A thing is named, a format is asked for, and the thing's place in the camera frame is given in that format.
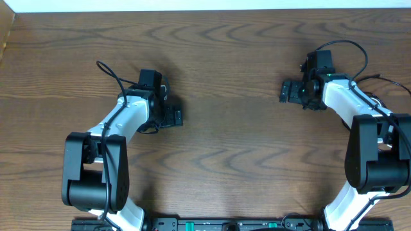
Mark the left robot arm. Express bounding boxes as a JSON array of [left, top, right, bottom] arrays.
[[62, 69, 182, 230]]

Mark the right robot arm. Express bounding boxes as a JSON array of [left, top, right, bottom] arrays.
[[279, 49, 410, 230]]

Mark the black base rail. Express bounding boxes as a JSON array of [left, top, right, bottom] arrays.
[[69, 216, 394, 231]]

